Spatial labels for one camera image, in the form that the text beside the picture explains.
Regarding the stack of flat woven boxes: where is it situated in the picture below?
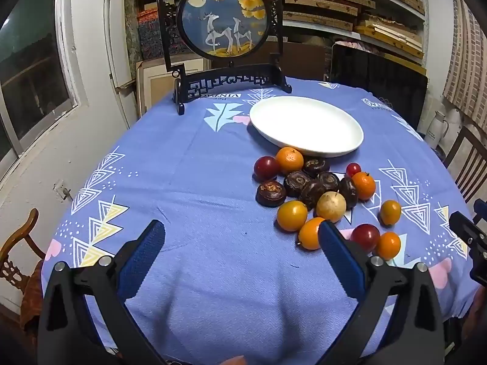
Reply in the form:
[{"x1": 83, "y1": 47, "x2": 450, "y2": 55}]
[{"x1": 283, "y1": 0, "x2": 426, "y2": 59}]

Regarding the blue printed tablecloth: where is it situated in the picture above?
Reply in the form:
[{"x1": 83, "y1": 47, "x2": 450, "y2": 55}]
[{"x1": 41, "y1": 76, "x2": 481, "y2": 365}]

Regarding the white thermos jug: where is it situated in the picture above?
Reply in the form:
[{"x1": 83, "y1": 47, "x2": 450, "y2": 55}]
[{"x1": 424, "y1": 110, "x2": 451, "y2": 149}]

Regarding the deer screen on black stand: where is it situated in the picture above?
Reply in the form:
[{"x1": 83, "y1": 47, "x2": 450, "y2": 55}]
[{"x1": 155, "y1": 0, "x2": 293, "y2": 116}]

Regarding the red plum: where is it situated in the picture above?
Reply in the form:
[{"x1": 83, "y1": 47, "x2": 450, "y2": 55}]
[
  {"x1": 253, "y1": 156, "x2": 279, "y2": 182},
  {"x1": 350, "y1": 224, "x2": 381, "y2": 253}
]

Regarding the checked woven curtain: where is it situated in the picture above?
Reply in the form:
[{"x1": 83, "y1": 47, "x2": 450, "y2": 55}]
[{"x1": 441, "y1": 0, "x2": 487, "y2": 122}]

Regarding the orange tangerine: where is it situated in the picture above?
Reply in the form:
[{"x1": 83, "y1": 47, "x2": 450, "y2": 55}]
[
  {"x1": 352, "y1": 171, "x2": 377, "y2": 201},
  {"x1": 275, "y1": 147, "x2": 305, "y2": 176}
]

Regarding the black flat panel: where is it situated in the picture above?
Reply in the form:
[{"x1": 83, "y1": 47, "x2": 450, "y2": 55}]
[{"x1": 329, "y1": 43, "x2": 429, "y2": 130}]

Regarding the stack of patterned boxes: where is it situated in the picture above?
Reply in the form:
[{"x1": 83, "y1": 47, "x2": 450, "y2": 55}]
[{"x1": 124, "y1": 0, "x2": 183, "y2": 61}]

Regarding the small orange kumquat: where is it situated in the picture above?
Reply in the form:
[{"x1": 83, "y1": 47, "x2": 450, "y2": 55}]
[
  {"x1": 375, "y1": 231, "x2": 402, "y2": 261},
  {"x1": 298, "y1": 217, "x2": 326, "y2": 251}
]

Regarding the brown cardboard box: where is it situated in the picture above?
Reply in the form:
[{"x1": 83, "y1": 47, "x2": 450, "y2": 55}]
[{"x1": 283, "y1": 40, "x2": 332, "y2": 80}]

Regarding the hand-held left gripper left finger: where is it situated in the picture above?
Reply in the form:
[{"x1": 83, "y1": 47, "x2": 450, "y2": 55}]
[{"x1": 37, "y1": 219, "x2": 166, "y2": 365}]

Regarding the pale tan round fruit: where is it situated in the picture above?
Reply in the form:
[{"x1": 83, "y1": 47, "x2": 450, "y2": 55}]
[{"x1": 316, "y1": 191, "x2": 348, "y2": 224}]

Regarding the leaning picture frame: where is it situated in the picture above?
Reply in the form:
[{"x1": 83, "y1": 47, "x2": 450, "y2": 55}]
[{"x1": 135, "y1": 58, "x2": 208, "y2": 116}]

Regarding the white shelf unit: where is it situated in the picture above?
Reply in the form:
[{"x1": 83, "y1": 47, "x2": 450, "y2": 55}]
[{"x1": 279, "y1": 0, "x2": 427, "y2": 67}]

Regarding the carved wooden chair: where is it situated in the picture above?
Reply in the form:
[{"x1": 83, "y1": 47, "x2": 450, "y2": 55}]
[{"x1": 0, "y1": 208, "x2": 48, "y2": 331}]

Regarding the white leaning board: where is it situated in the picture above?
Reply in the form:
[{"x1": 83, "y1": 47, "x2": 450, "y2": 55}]
[{"x1": 103, "y1": 0, "x2": 135, "y2": 122}]

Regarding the white framed window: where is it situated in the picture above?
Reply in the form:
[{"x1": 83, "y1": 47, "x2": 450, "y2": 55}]
[{"x1": 0, "y1": 0, "x2": 80, "y2": 164}]

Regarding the white oval plate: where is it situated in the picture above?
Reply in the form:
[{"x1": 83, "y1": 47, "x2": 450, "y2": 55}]
[{"x1": 249, "y1": 96, "x2": 365, "y2": 158}]

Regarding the dark water chestnut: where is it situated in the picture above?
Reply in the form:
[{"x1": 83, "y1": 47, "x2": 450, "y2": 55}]
[
  {"x1": 283, "y1": 171, "x2": 312, "y2": 198},
  {"x1": 339, "y1": 176, "x2": 359, "y2": 210},
  {"x1": 255, "y1": 180, "x2": 287, "y2": 208},
  {"x1": 317, "y1": 171, "x2": 341, "y2": 194},
  {"x1": 298, "y1": 181, "x2": 327, "y2": 210},
  {"x1": 303, "y1": 157, "x2": 331, "y2": 178}
]

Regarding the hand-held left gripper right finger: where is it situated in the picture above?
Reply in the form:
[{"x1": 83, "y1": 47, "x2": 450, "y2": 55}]
[{"x1": 319, "y1": 221, "x2": 446, "y2": 365}]

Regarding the slatted wooden chair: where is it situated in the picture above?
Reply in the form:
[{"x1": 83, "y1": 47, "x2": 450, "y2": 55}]
[{"x1": 443, "y1": 123, "x2": 487, "y2": 204}]

